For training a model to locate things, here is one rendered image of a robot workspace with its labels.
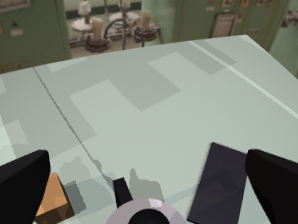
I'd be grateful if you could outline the glass french press with black handle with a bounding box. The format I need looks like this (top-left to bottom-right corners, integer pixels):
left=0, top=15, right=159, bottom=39
left=105, top=177, right=188, bottom=224

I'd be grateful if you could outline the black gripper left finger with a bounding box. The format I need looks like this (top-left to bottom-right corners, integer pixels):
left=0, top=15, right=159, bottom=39
left=0, top=151, right=52, bottom=224

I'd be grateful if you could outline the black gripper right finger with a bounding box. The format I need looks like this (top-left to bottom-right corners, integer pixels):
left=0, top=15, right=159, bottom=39
left=245, top=149, right=298, bottom=224

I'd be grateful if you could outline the brown cube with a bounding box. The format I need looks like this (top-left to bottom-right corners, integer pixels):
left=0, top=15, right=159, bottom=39
left=35, top=172, right=74, bottom=224

